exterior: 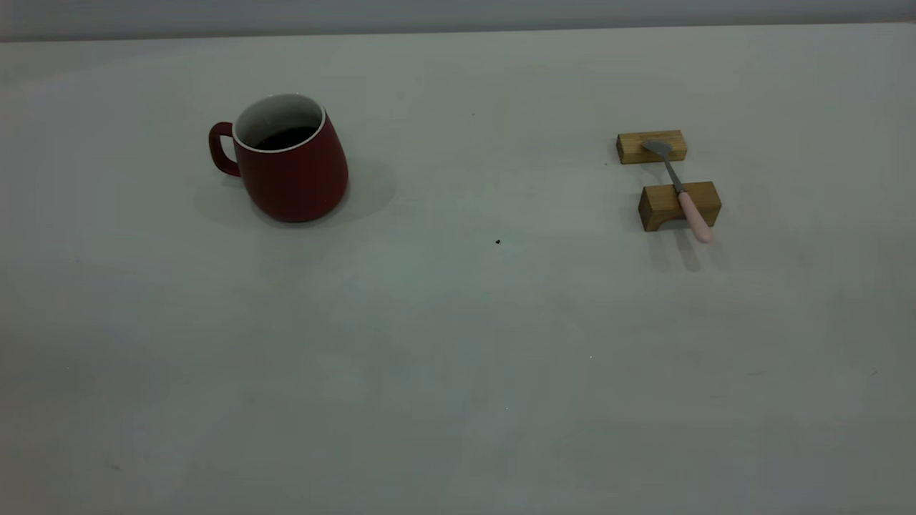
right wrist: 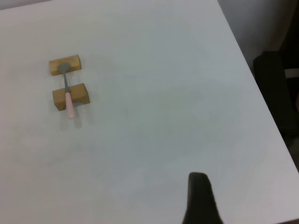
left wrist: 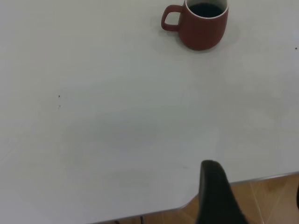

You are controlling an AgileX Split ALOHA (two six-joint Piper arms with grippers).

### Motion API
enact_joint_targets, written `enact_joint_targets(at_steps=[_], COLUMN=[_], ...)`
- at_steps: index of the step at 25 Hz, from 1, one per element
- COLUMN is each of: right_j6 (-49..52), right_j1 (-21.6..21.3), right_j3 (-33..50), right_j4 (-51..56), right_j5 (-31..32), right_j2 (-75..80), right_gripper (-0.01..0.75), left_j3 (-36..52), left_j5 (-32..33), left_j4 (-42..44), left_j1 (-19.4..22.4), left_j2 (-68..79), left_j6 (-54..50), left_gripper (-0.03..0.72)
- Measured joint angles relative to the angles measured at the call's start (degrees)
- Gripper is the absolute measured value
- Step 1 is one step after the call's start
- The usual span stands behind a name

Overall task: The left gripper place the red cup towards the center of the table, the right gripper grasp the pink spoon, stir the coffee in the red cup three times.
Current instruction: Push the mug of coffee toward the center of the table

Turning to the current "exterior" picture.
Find red ceramic cup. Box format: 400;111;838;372
208;93;350;223

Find pink handled metal spoon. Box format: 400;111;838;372
640;139;715;245

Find flat wooden block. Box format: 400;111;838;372
616;129;688;165

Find arched wooden block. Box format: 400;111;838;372
638;181;722;232

